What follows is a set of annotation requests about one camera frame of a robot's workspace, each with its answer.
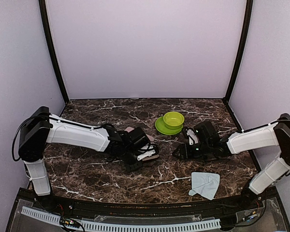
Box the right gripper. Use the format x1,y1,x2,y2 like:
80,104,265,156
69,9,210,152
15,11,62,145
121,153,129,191
173,141,212,160

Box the pink glasses case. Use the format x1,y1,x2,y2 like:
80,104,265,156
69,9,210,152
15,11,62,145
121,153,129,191
124,127,154,142

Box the black glasses case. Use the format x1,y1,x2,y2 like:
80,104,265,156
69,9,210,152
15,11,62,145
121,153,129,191
142,155,160,162

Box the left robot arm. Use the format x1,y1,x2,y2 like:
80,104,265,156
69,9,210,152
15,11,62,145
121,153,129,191
12,106,156,211

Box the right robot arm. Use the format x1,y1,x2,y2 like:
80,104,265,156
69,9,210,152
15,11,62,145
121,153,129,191
172,114,290,210

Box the black sunglasses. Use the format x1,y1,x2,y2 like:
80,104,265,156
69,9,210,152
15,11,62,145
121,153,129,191
203,155,230,163

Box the green bowl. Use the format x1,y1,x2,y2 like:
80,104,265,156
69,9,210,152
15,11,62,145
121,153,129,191
163,112,185,130

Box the green plate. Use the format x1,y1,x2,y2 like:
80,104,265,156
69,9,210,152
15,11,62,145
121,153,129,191
155,116,183,135

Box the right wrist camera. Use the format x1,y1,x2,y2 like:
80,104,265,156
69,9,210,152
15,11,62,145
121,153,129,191
182,127,199,145

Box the black table front rail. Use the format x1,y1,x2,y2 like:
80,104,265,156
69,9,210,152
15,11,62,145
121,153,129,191
23,191,267,223

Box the white slotted cable duct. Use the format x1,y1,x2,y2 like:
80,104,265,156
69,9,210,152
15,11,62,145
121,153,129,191
21,206,221,232

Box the right black frame post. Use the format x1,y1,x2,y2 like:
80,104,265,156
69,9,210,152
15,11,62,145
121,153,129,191
223,0,254,105

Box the black frame post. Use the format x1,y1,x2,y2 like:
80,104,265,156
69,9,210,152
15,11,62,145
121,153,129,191
38,0,70,104
223,0,254,105

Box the left black frame post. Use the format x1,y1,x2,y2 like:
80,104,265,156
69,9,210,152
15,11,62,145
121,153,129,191
38,0,70,104

